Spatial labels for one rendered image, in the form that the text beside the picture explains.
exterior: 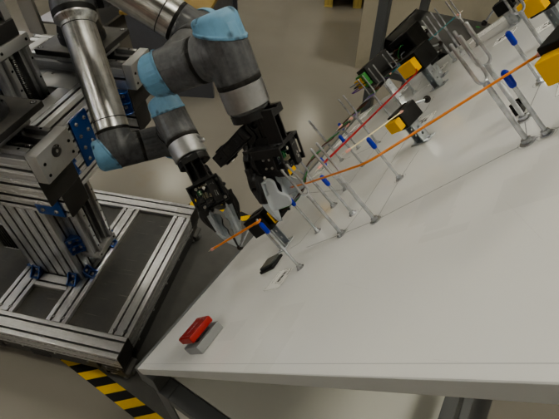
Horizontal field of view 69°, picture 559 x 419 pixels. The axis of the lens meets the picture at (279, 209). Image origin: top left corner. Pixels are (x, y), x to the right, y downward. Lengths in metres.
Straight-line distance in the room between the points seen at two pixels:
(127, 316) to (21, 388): 0.55
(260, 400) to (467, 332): 0.71
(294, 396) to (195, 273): 1.29
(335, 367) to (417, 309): 0.09
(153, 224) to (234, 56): 1.60
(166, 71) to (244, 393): 0.69
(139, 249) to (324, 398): 1.32
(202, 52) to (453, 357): 0.52
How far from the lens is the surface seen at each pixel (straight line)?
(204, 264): 2.20
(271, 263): 0.77
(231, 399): 1.00
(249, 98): 0.66
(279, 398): 0.99
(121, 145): 1.00
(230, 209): 0.88
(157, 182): 2.73
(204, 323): 0.71
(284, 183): 0.77
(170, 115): 0.91
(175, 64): 0.69
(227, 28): 0.65
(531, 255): 0.37
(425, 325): 0.36
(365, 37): 3.86
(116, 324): 1.84
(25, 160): 1.20
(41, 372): 2.14
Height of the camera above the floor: 1.74
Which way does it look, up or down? 45 degrees down
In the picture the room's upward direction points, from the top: straight up
